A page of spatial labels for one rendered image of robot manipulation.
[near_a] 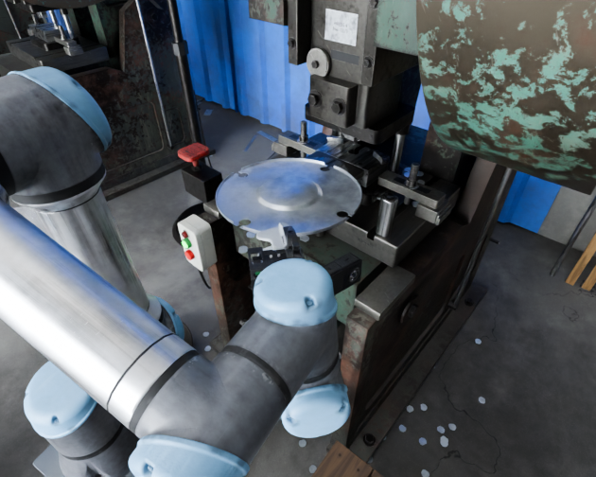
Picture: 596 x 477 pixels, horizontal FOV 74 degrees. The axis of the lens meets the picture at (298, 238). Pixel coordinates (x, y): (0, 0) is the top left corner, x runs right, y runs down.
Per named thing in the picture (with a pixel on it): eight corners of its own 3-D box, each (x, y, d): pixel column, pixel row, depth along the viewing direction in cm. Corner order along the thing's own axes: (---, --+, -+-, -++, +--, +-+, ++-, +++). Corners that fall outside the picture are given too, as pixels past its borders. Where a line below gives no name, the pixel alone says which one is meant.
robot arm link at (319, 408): (355, 390, 38) (356, 433, 44) (327, 309, 47) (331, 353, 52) (275, 409, 38) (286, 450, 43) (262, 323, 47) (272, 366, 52)
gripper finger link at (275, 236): (253, 213, 68) (258, 246, 60) (287, 209, 68) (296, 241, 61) (254, 228, 70) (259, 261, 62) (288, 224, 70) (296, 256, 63)
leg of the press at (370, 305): (356, 479, 112) (420, 237, 53) (324, 450, 118) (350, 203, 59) (485, 293, 164) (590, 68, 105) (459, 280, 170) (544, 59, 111)
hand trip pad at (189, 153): (194, 185, 101) (188, 158, 97) (180, 176, 105) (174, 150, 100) (216, 173, 105) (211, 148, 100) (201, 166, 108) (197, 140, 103)
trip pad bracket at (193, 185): (214, 238, 111) (202, 178, 98) (192, 223, 116) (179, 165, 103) (230, 228, 114) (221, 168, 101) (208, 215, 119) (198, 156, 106)
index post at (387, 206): (385, 238, 82) (393, 201, 76) (374, 232, 84) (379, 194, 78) (393, 232, 84) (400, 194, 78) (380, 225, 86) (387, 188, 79)
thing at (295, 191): (279, 150, 96) (279, 147, 95) (387, 185, 81) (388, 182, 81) (184, 202, 78) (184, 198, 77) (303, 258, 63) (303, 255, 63)
